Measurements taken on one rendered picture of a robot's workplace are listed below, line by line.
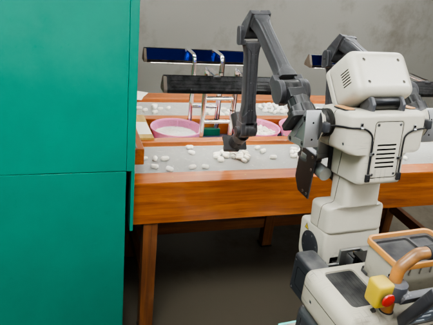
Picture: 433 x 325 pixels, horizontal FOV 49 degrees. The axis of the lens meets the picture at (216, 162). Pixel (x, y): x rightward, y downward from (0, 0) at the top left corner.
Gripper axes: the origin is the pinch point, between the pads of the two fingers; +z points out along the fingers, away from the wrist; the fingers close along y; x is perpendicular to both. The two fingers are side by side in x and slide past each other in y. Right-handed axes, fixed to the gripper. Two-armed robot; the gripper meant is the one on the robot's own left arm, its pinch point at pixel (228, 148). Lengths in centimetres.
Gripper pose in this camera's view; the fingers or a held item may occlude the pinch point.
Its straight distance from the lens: 213.8
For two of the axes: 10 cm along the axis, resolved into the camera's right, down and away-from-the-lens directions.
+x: 1.0, 9.6, -2.6
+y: -9.5, 0.2, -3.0
